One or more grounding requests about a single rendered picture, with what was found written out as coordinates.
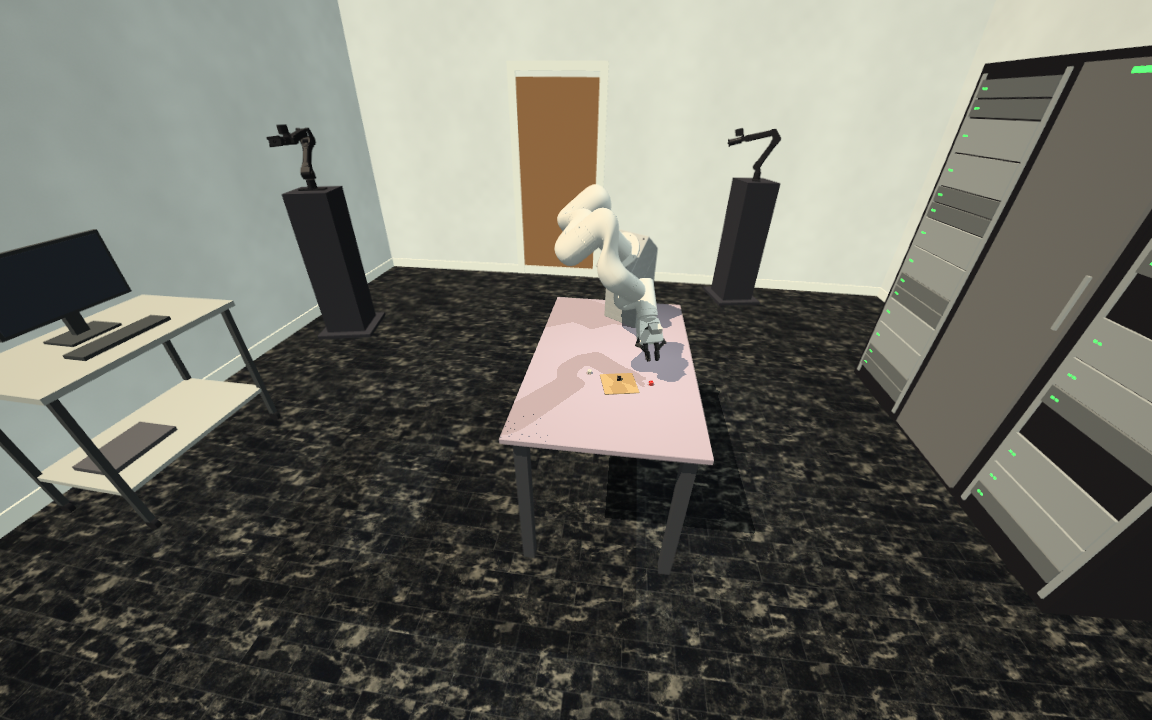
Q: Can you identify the orange mat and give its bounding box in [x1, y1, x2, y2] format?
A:
[600, 373, 639, 395]

